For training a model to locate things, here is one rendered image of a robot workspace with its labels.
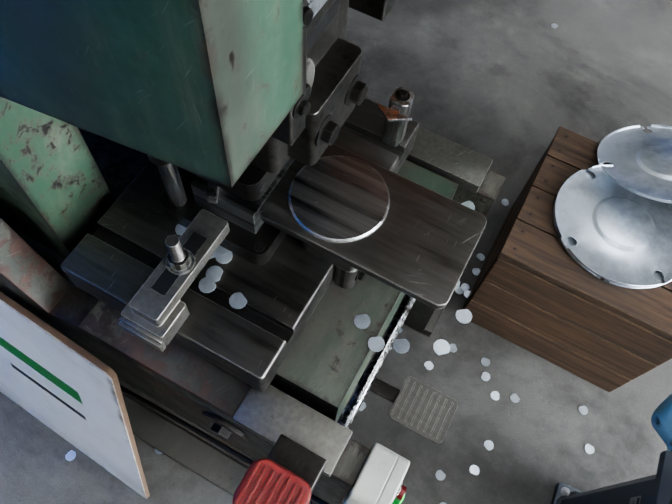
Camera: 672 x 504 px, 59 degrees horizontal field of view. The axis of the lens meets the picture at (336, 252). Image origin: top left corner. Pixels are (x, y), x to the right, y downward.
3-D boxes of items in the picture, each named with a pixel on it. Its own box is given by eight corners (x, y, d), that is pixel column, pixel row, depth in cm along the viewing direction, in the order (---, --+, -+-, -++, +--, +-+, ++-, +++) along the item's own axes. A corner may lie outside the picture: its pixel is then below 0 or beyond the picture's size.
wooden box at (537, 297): (650, 270, 161) (734, 201, 130) (610, 393, 144) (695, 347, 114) (511, 205, 168) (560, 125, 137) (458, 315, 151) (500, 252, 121)
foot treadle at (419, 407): (454, 407, 130) (459, 401, 125) (435, 449, 125) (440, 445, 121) (224, 283, 140) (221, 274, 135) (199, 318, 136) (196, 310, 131)
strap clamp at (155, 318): (239, 244, 78) (232, 202, 69) (162, 352, 71) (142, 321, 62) (201, 224, 79) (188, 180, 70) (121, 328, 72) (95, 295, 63)
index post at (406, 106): (405, 134, 88) (417, 89, 80) (397, 149, 87) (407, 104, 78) (388, 127, 89) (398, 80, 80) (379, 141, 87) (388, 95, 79)
